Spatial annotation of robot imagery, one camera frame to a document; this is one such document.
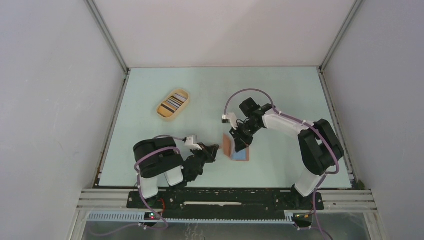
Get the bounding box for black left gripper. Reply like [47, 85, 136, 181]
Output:
[190, 142, 219, 169]

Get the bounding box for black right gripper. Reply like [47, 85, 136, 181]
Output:
[229, 120, 262, 153]

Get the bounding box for pink leather card holder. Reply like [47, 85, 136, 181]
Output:
[222, 133, 250, 163]

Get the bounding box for beige oval card tray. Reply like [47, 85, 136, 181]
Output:
[156, 88, 190, 122]

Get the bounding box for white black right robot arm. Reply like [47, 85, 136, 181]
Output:
[221, 97, 345, 209]

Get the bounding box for stack of grey cards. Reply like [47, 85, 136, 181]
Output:
[160, 93, 188, 114]

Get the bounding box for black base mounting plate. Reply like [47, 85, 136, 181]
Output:
[126, 187, 324, 221]

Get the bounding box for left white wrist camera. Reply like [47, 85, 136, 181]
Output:
[184, 134, 203, 151]

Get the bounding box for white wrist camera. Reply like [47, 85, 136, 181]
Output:
[184, 134, 203, 151]
[221, 112, 238, 130]

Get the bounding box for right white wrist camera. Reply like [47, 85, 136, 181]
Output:
[221, 112, 238, 130]

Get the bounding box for white perforated cable duct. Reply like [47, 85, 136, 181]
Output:
[86, 211, 296, 224]

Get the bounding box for aluminium frame rail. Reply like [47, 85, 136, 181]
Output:
[77, 188, 378, 213]

